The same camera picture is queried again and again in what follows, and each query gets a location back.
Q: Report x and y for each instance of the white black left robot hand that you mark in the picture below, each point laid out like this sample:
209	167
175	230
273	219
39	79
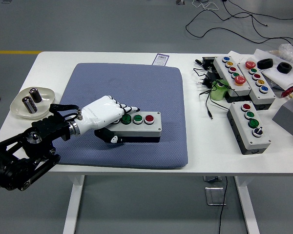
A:
100	113

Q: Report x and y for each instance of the grey four-button box black base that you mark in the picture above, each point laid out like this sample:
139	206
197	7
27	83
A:
146	129

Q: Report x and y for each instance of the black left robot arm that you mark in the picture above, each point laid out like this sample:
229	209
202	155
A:
27	146

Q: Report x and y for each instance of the grey five-button box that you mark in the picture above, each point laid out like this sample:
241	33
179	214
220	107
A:
267	98
222	67

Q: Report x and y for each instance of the blue-grey padded mat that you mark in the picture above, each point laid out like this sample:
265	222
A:
149	85

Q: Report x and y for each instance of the cream shallow dish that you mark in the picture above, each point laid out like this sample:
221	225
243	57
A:
45	93

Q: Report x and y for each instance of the dark metal cylinder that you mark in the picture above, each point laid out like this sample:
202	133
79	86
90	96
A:
30	105
36	95

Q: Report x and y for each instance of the purple white label card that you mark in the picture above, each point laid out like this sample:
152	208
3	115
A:
161	59

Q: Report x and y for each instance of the white table leg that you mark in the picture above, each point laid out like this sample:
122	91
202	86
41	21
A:
247	207
72	207

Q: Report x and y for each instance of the black power plug adapter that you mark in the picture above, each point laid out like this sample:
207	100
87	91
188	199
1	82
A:
211	77

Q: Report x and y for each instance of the black small device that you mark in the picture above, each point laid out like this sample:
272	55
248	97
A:
207	62

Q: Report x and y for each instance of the light green cylinder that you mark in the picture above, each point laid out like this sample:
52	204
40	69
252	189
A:
218	92

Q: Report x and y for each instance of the metal floor plate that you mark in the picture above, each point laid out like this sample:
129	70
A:
215	196

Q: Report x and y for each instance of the white paper sheet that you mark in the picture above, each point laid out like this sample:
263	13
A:
280	79

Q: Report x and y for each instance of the grey block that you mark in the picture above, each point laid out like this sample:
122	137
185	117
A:
286	119

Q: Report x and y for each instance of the red knob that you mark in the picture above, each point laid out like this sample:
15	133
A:
288	92

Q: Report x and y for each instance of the clear plastic bag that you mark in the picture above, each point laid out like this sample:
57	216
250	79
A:
289	53

